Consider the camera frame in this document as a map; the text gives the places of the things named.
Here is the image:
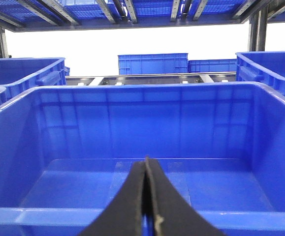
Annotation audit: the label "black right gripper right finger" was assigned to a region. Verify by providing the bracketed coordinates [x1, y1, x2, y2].
[145, 157, 225, 236]

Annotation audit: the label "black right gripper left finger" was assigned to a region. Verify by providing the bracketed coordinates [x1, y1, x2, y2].
[79, 161, 146, 236]

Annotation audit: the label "blue target plastic crate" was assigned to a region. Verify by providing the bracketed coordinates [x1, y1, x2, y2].
[0, 82, 285, 236]

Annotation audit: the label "blue far crate centre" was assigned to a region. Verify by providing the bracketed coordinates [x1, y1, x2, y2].
[118, 53, 188, 75]

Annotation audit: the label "blue far crate right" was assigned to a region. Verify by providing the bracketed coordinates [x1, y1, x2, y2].
[188, 59, 237, 73]

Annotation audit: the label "blue rear right crate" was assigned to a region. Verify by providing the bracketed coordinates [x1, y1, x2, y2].
[236, 51, 285, 96]

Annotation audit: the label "blue rear left crate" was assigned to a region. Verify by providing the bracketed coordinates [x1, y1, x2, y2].
[0, 58, 66, 100]

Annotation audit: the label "upper shelf blue crates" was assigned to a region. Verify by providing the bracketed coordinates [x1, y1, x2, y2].
[0, 0, 285, 32]

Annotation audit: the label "metal roller rack frame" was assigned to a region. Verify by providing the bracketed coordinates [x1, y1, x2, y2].
[66, 72, 236, 86]

